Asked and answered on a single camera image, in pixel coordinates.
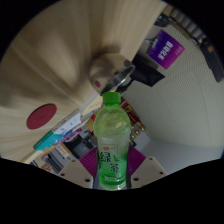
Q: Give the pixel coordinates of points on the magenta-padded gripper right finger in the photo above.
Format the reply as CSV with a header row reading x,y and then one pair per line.
x,y
137,161

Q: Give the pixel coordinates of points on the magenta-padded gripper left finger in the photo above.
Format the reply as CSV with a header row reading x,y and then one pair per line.
x,y
87,163

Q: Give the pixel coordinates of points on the green tea bottle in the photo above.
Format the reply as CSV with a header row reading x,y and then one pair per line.
x,y
111,143

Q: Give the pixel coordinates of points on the blue colourful book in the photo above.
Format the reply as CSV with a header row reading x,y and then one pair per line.
x,y
68,136

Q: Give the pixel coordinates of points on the white printed booklet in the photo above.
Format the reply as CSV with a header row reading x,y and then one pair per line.
x,y
66,123

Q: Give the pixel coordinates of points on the teal book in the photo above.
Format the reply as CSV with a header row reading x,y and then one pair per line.
x,y
44,140

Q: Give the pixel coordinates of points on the pale yellow notebook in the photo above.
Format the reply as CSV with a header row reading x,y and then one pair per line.
x,y
91,106
32,156

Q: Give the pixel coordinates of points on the flat round red coaster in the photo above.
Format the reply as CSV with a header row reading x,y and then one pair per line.
x,y
41,116

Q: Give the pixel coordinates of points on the stainless steel cup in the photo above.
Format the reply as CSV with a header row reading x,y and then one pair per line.
x,y
106,71

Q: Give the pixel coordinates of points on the purple sign board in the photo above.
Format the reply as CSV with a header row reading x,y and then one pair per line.
x,y
166,50

